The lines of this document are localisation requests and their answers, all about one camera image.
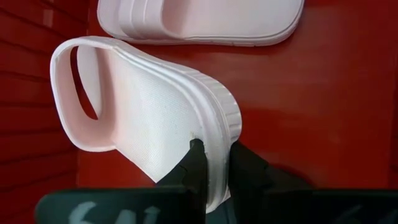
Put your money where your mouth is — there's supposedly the red plastic bin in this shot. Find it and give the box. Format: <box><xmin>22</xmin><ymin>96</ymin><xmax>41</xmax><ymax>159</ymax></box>
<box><xmin>0</xmin><ymin>0</ymin><xmax>398</xmax><ymax>224</ymax></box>

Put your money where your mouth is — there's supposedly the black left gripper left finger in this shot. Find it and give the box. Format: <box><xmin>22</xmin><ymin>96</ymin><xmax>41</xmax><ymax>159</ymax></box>
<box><xmin>35</xmin><ymin>138</ymin><xmax>209</xmax><ymax>224</ymax></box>

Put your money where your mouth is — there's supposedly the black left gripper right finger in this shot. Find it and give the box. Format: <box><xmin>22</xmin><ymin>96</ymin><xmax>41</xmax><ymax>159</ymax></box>
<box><xmin>228</xmin><ymin>141</ymin><xmax>398</xmax><ymax>224</ymax></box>

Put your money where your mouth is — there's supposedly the pink foam slide sandal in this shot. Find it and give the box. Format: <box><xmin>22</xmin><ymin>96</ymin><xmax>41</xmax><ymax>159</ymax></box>
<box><xmin>49</xmin><ymin>35</ymin><xmax>243</xmax><ymax>215</ymax></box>
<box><xmin>96</xmin><ymin>0</ymin><xmax>306</xmax><ymax>48</ymax></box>

